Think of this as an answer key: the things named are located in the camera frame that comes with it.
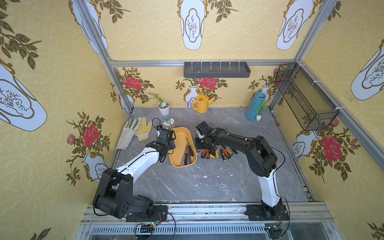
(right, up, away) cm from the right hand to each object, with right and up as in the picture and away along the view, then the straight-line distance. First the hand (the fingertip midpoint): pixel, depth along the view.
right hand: (199, 142), depth 97 cm
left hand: (-23, +1, -7) cm, 24 cm away
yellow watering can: (+3, +28, +14) cm, 31 cm away
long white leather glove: (-51, +8, +11) cm, 52 cm away
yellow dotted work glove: (-40, +7, +9) cm, 42 cm away
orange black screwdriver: (+2, -7, -4) cm, 8 cm away
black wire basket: (+55, +19, -24) cm, 63 cm away
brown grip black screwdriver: (+5, -7, -5) cm, 10 cm away
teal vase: (+40, +25, +11) cm, 49 cm away
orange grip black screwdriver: (+19, -6, -5) cm, 20 cm away
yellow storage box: (-15, -8, -7) cm, 19 cm away
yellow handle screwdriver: (+11, -7, -4) cm, 13 cm away
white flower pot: (-25, +24, +7) cm, 35 cm away
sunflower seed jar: (-21, +13, +5) cm, 25 cm away
